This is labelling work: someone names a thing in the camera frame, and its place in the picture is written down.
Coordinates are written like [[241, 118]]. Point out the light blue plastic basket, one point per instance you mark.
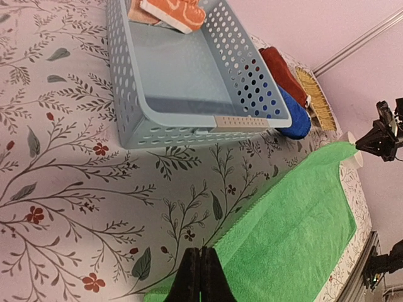
[[172, 89]]

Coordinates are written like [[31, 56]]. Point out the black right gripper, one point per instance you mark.
[[385, 137]]

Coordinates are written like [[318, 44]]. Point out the right aluminium frame post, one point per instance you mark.
[[359, 43]]

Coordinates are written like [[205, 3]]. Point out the brown rolled towel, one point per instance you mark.
[[283, 76]]

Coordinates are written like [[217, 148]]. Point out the yellow woven bamboo tray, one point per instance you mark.
[[318, 107]]

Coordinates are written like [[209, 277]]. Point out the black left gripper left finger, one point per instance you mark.
[[186, 285]]

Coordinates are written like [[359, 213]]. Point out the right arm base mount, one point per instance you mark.
[[377, 265]]

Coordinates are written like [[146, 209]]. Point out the orange bunny pattern towel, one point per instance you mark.
[[184, 16]]

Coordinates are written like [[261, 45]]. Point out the blue rolled towel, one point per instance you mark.
[[301, 123]]

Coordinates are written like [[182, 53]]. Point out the green towel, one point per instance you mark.
[[285, 246]]

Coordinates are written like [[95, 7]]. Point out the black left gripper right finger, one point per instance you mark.
[[214, 286]]

